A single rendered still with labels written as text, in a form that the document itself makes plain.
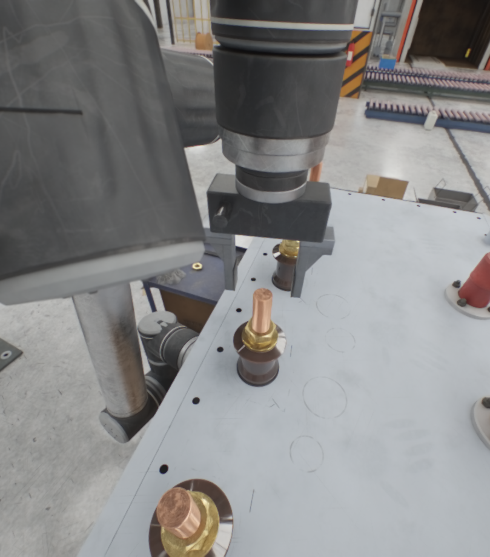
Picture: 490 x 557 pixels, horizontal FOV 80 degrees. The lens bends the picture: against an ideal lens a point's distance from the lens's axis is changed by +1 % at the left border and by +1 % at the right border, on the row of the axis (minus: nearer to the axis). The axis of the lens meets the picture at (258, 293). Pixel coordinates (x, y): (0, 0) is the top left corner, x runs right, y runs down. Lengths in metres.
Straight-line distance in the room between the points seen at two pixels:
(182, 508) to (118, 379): 0.46
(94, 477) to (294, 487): 1.66
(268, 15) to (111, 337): 0.55
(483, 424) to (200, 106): 0.72
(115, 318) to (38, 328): 2.29
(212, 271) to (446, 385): 1.17
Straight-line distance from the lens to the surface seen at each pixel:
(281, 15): 0.25
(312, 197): 0.32
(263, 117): 0.26
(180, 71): 0.57
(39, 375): 2.58
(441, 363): 0.72
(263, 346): 0.49
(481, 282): 0.83
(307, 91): 0.26
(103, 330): 0.62
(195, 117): 0.58
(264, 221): 0.33
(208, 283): 1.47
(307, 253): 0.36
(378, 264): 0.89
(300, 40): 0.25
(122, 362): 0.70
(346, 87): 10.67
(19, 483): 2.27
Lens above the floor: 1.87
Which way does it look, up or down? 45 degrees down
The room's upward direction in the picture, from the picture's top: 3 degrees clockwise
